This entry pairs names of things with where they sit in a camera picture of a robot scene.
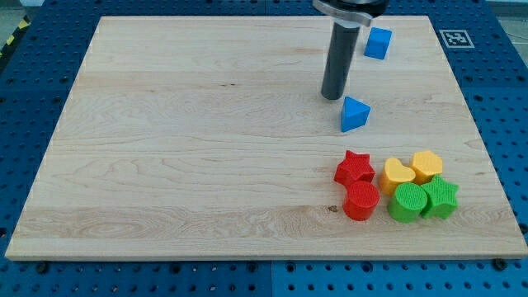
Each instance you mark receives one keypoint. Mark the red star block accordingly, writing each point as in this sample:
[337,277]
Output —
[353,168]

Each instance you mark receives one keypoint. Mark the blue cube block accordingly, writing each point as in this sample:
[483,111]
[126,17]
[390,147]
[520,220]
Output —
[378,43]

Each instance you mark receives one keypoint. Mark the green star block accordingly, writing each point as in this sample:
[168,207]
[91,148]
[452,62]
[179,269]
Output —
[441,198]

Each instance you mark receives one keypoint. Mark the blue triangular prism block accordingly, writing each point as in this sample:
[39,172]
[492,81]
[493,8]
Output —
[354,114]

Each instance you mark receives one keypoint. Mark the red cylinder block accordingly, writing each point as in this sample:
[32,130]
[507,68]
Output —
[362,197]

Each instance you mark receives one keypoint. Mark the yellow heart block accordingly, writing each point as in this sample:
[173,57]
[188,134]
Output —
[393,174]

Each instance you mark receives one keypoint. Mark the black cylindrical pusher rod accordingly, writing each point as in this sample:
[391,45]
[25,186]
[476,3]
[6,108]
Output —
[340,53]

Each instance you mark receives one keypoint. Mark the green cylinder block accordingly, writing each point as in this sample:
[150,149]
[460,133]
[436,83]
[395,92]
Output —
[407,203]

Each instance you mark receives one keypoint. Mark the silver robot tool flange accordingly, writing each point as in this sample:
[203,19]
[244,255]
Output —
[348,12]

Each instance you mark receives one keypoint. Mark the yellow hexagon block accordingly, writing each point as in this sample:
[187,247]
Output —
[426,165]

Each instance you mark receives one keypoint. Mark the white fiducial marker tag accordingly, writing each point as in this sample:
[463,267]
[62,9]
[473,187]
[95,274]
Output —
[456,39]

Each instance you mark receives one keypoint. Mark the black yellow hazard tape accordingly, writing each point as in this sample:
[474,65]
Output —
[15,38]

